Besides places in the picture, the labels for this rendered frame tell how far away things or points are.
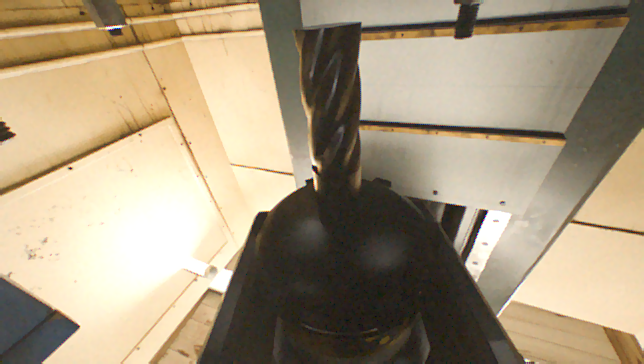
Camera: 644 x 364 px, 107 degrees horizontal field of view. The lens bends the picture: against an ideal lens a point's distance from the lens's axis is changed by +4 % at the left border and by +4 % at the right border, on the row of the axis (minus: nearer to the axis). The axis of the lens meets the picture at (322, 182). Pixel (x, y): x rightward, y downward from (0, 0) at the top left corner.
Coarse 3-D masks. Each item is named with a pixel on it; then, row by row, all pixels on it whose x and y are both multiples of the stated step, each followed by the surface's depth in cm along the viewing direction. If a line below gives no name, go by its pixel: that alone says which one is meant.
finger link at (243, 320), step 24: (240, 264) 7; (240, 288) 6; (216, 312) 6; (240, 312) 6; (264, 312) 7; (216, 336) 5; (240, 336) 5; (264, 336) 7; (216, 360) 5; (240, 360) 5; (264, 360) 7
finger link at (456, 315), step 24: (432, 216) 8; (432, 264) 7; (456, 264) 6; (432, 288) 7; (456, 288) 6; (432, 312) 7; (456, 312) 5; (480, 312) 5; (432, 336) 7; (456, 336) 6; (480, 336) 5; (504, 336) 5; (456, 360) 6; (480, 360) 5; (504, 360) 5
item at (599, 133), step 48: (288, 0) 47; (288, 48) 52; (624, 48) 34; (288, 96) 59; (624, 96) 37; (288, 144) 69; (576, 144) 43; (624, 144) 40; (576, 192) 47; (480, 240) 58; (528, 240) 58; (480, 288) 73
